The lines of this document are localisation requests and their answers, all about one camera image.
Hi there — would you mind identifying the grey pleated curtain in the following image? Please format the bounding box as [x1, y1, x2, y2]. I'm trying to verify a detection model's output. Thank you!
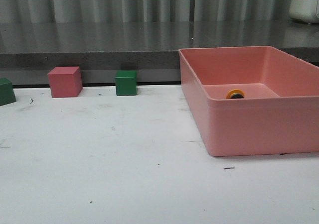
[0, 0, 291, 23]

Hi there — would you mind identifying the yellow mushroom push button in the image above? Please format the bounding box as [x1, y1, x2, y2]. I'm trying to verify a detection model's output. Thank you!
[226, 89, 245, 99]

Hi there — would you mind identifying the white appliance in background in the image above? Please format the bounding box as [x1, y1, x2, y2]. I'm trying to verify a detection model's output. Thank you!
[289, 0, 319, 23]

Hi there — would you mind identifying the dark grey counter shelf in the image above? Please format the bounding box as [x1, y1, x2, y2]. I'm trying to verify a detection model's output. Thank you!
[0, 20, 319, 87]

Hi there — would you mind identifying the pink cube block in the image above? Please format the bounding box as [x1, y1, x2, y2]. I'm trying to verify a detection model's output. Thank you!
[47, 66, 83, 98]

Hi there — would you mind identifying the green cube block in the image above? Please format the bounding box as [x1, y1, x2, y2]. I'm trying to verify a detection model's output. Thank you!
[115, 70, 137, 96]

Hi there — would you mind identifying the pink plastic bin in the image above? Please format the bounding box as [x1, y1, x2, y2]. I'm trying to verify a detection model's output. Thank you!
[179, 46, 319, 156]

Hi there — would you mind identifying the green block at left edge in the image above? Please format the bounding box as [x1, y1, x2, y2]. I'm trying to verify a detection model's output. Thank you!
[0, 78, 16, 106]

